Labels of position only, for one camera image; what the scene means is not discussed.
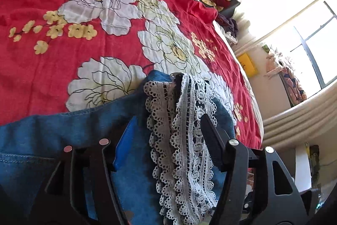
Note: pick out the window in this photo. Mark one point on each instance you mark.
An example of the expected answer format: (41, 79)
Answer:
(316, 51)

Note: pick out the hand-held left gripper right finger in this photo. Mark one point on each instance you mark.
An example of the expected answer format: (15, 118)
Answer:
(213, 136)

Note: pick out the white panel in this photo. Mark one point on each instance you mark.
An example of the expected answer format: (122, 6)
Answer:
(302, 169)

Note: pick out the red floral blanket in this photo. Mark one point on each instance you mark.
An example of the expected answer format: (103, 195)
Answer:
(79, 43)

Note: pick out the blue denim pants lace trim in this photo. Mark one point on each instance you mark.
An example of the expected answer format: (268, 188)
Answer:
(39, 140)

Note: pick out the pink hanging garment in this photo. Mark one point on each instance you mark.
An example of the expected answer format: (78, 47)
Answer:
(292, 82)

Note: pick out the purple cloth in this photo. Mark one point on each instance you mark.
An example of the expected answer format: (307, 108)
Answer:
(230, 24)

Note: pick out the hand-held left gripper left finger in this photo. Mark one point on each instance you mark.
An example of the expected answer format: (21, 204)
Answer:
(126, 144)

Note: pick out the yellow box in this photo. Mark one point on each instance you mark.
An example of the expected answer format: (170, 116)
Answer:
(247, 64)

